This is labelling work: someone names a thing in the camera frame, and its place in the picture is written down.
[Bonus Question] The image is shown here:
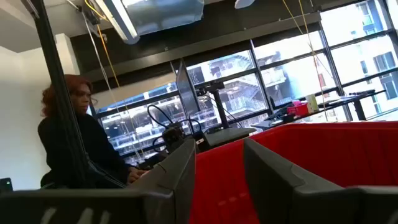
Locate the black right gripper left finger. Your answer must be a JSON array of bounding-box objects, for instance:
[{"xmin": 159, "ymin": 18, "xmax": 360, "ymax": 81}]
[{"xmin": 0, "ymin": 138, "xmax": 197, "ymax": 224}]

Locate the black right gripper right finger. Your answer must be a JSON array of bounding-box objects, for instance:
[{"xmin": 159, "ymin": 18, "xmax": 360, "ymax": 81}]
[{"xmin": 243, "ymin": 138, "xmax": 398, "ymax": 224}]

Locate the red plastic bin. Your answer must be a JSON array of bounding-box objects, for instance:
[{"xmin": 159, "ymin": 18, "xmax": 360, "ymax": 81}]
[{"xmin": 188, "ymin": 120, "xmax": 398, "ymax": 224}]

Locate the person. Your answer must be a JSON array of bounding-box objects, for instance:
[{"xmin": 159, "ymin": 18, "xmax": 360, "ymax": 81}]
[{"xmin": 37, "ymin": 73, "xmax": 147, "ymax": 189}]

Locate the pink box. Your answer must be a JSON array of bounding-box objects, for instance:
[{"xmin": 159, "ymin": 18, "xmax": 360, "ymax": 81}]
[{"xmin": 287, "ymin": 100, "xmax": 310, "ymax": 117}]

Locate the white and green box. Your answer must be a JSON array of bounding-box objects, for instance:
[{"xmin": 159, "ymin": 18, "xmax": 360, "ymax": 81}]
[{"xmin": 305, "ymin": 93, "xmax": 320, "ymax": 114}]

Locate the black background desk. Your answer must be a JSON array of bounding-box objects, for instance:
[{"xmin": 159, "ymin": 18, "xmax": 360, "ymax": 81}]
[{"xmin": 250, "ymin": 89, "xmax": 387, "ymax": 132}]

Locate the black computer monitor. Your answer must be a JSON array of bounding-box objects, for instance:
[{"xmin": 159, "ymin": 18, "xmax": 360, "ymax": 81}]
[{"xmin": 175, "ymin": 58, "xmax": 201, "ymax": 126}]

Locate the small black device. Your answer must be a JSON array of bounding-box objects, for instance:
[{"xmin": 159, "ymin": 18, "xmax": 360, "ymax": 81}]
[{"xmin": 0, "ymin": 177, "xmax": 14, "ymax": 192}]

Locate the long ceiling light fixture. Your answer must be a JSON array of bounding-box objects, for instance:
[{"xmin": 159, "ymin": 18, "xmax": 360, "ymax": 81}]
[{"xmin": 94, "ymin": 0, "xmax": 141, "ymax": 45}]

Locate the translucent ceiling panel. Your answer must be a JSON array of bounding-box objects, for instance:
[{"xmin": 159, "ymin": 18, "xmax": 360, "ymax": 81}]
[{"xmin": 122, "ymin": 0, "xmax": 205, "ymax": 35}]

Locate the black camera box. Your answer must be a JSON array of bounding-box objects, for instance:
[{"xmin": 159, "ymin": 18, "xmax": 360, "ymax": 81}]
[{"xmin": 160, "ymin": 123, "xmax": 185, "ymax": 151}]

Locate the black looped cable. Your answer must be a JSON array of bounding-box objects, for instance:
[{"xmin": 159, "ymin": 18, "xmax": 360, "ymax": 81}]
[{"xmin": 146, "ymin": 104, "xmax": 175, "ymax": 129}]

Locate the yellow hanging cable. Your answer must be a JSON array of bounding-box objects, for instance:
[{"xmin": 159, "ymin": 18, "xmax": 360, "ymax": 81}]
[
  {"xmin": 83, "ymin": 0, "xmax": 121, "ymax": 88},
  {"xmin": 281, "ymin": 0, "xmax": 329, "ymax": 123}
]

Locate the white hanging cable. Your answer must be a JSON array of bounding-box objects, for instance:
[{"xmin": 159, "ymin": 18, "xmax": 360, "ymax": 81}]
[{"xmin": 80, "ymin": 11, "xmax": 144, "ymax": 160}]

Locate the black frame post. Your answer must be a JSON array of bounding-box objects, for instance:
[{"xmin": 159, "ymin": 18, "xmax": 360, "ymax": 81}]
[{"xmin": 29, "ymin": 0, "xmax": 94, "ymax": 189}]

